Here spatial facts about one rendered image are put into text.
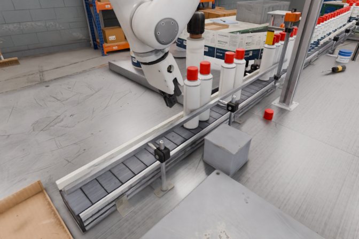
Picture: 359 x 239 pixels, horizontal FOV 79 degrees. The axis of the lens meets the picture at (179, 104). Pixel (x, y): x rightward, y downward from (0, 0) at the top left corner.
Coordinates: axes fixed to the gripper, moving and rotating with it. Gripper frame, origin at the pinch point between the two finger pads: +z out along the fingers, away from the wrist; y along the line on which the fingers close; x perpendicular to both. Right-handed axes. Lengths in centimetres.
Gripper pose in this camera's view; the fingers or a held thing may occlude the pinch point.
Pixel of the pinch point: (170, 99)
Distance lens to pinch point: 62.1
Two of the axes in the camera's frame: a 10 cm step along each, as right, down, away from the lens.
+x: -6.6, 6.4, -4.0
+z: 2.4, 6.8, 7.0
